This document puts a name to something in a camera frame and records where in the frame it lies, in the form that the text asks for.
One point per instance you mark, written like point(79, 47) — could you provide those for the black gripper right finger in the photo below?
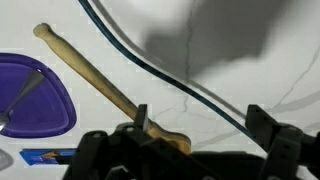
point(263, 123)

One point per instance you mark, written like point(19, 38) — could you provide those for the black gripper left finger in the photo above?
point(141, 116)

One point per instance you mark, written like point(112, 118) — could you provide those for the long wooden spoon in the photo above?
point(83, 68)

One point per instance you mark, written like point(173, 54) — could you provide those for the purple plate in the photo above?
point(43, 110)

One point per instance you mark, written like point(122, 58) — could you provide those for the blue snack packet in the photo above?
point(36, 156)

